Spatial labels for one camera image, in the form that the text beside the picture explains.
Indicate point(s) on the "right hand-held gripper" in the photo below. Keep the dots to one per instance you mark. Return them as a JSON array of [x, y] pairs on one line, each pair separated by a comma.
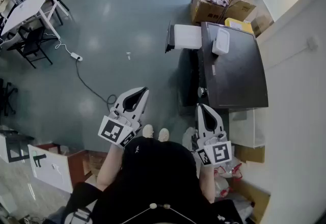
[[219, 153]]

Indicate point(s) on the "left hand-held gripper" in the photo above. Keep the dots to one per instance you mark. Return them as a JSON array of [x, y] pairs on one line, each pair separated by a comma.
[[112, 128]]

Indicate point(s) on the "white drawer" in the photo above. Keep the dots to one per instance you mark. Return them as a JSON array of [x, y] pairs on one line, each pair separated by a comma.
[[187, 35]]

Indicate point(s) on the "person's right forearm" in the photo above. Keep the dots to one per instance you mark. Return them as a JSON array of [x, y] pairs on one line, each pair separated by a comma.
[[207, 182]]

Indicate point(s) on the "person's left forearm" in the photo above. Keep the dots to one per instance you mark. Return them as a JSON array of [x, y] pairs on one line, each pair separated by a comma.
[[109, 167]]

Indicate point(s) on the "person's left pale shoe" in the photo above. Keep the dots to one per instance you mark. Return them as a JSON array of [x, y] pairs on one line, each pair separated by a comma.
[[148, 131]]

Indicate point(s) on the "person's pale shoe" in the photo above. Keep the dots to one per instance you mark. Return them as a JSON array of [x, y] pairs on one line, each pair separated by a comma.
[[148, 131], [163, 134]]

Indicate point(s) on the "white open storage box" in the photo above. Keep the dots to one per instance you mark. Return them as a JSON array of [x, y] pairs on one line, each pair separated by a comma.
[[244, 128]]

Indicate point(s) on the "person's right pale shoe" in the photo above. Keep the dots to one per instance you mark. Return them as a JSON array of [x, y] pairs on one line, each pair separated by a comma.
[[163, 134]]

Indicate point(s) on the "small white floor scrap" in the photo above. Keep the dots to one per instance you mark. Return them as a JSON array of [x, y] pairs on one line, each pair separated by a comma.
[[128, 55]]

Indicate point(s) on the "person's black clothed body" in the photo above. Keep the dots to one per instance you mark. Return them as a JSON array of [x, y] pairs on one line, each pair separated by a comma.
[[158, 174]]

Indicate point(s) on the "white power strip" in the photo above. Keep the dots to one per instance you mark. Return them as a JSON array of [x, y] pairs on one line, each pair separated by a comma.
[[76, 56]]

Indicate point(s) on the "white plastic lidded box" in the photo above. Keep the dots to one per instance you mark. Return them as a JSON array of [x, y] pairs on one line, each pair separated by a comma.
[[221, 41]]

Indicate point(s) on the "cardboard box with clutter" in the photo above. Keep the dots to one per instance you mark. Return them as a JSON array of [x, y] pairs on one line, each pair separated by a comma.
[[259, 202]]

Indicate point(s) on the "white board black shape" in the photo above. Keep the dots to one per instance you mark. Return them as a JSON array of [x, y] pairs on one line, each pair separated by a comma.
[[54, 172]]

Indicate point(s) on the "yellow lidded bin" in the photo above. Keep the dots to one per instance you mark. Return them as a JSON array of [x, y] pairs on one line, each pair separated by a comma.
[[237, 24]]

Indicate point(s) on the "large printed cardboard box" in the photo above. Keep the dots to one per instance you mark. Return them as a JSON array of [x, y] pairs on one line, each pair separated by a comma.
[[201, 13]]

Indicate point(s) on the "black chair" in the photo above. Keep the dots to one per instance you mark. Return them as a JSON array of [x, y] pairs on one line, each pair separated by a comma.
[[33, 39]]

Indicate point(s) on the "plain cardboard box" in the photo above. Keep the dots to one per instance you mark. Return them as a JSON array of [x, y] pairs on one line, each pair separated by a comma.
[[240, 6]]

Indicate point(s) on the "black office chair base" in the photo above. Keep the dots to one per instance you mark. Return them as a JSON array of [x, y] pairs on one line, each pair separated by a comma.
[[9, 98]]

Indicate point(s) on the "white table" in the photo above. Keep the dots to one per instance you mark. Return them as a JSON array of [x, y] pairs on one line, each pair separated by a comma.
[[28, 9]]

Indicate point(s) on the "white board black frame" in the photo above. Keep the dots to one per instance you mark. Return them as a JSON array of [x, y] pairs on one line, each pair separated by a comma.
[[5, 149]]

